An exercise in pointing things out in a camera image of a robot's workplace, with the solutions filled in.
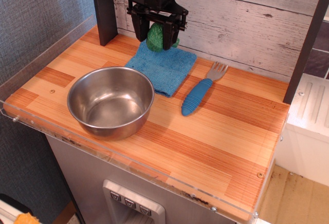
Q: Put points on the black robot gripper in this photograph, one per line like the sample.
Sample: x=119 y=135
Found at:
x=170 y=28

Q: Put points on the green toy broccoli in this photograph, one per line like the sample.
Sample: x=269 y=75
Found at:
x=154 y=40

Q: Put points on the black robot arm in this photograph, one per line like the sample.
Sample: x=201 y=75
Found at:
x=167 y=13

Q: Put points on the blue folded rag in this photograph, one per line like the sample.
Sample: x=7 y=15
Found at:
x=166 y=69

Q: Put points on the stainless steel bowl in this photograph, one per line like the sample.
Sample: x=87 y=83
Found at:
x=111 y=102

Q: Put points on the silver cabinet dispenser panel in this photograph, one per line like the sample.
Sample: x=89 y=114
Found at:
x=126 y=206

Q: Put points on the blue handled metal fork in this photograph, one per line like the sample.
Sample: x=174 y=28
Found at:
x=198 y=92

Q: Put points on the dark right shelf post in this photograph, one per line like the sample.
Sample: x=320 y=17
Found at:
x=313 y=30

